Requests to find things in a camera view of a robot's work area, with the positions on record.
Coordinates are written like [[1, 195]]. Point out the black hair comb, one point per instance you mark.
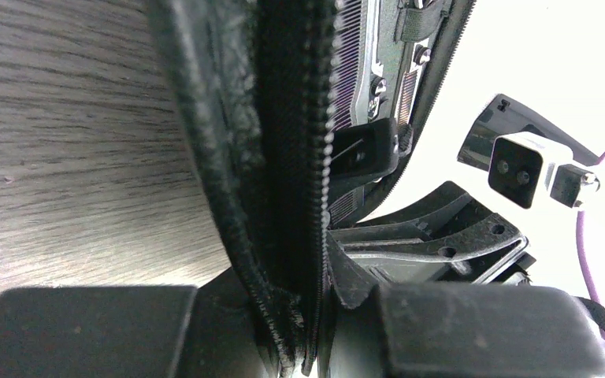
[[347, 68]]

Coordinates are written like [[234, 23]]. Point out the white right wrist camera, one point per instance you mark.
[[529, 169]]

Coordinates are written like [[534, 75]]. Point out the black hair clip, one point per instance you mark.
[[363, 153]]

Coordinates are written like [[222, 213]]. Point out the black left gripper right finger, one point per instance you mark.
[[452, 329]]

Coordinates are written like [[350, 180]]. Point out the silver hair scissors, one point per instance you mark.
[[389, 45]]

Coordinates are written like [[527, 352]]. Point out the black zip tool case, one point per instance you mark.
[[253, 84]]

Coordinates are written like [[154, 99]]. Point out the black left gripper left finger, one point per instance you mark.
[[130, 331]]

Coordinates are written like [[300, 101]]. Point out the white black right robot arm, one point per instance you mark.
[[502, 116]]

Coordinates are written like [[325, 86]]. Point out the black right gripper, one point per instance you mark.
[[447, 235]]

